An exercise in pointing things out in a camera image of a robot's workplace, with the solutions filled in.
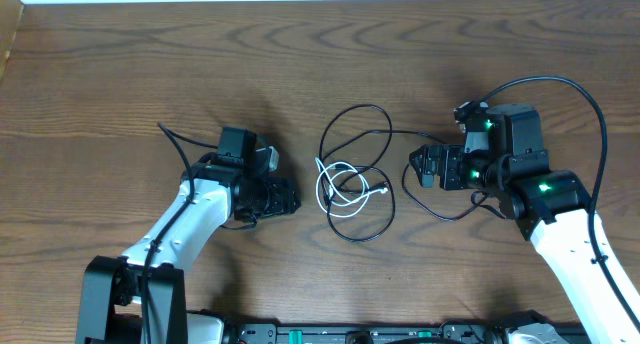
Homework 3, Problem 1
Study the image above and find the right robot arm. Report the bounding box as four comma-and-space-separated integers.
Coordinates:
409, 102, 639, 343

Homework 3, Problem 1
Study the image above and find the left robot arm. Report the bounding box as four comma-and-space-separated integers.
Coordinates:
75, 127, 300, 343

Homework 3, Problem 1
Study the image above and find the white USB cable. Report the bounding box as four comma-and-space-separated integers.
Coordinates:
314, 156, 390, 219

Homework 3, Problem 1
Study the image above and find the left camera black cable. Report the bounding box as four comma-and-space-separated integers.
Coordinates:
138, 122, 221, 344

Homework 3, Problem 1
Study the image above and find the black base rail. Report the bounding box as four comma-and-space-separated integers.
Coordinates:
234, 320, 491, 344

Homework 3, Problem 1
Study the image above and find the black USB cable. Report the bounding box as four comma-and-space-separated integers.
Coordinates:
318, 103, 506, 244

